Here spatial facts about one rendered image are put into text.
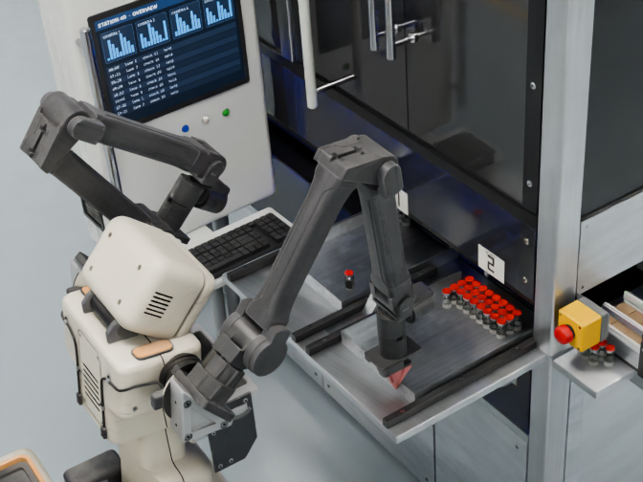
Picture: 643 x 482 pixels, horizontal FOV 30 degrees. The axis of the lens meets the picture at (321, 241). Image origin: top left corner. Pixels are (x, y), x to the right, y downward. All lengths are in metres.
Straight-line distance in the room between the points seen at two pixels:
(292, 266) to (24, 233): 2.85
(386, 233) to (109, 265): 0.50
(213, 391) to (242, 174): 1.20
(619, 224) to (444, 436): 0.89
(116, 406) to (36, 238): 2.61
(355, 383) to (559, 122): 0.71
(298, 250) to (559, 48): 0.60
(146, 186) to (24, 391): 1.22
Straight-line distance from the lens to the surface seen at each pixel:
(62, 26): 2.81
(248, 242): 3.08
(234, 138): 3.13
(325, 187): 1.99
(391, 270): 2.25
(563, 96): 2.25
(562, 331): 2.48
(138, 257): 2.13
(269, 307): 2.07
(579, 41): 2.22
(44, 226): 4.82
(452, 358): 2.60
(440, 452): 3.24
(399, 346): 2.41
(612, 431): 2.98
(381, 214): 2.12
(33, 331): 4.29
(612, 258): 2.59
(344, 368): 2.59
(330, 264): 2.88
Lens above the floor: 2.60
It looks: 36 degrees down
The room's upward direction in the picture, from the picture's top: 5 degrees counter-clockwise
